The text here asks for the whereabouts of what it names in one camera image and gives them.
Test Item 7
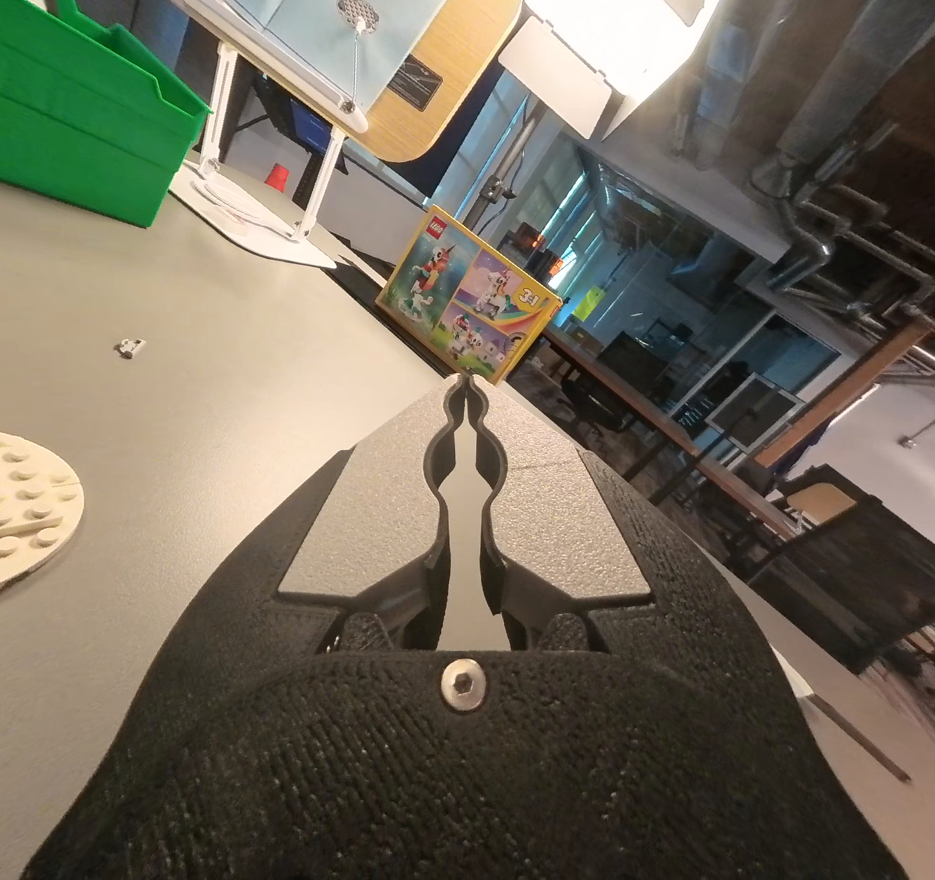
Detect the green plastic bin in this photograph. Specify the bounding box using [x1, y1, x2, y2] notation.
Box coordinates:
[0, 0, 213, 229]

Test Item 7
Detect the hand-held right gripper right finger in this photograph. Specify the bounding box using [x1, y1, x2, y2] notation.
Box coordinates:
[467, 376, 651, 614]

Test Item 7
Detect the open light blue instruction booklet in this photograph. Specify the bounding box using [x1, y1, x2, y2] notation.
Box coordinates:
[169, 0, 465, 110]

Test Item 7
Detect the white toy brick plate assembly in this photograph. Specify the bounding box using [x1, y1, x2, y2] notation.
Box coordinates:
[0, 431, 86, 589]

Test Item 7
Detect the black mesh office chair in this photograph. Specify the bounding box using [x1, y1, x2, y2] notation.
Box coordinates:
[745, 464, 935, 673]

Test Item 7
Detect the wooden book stand white frame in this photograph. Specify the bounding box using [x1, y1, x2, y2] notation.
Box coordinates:
[145, 0, 524, 268]

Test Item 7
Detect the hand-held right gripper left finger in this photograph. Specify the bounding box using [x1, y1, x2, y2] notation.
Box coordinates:
[278, 376, 468, 647]

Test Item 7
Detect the yellow toy set box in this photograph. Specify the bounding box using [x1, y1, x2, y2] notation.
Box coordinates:
[375, 204, 563, 386]

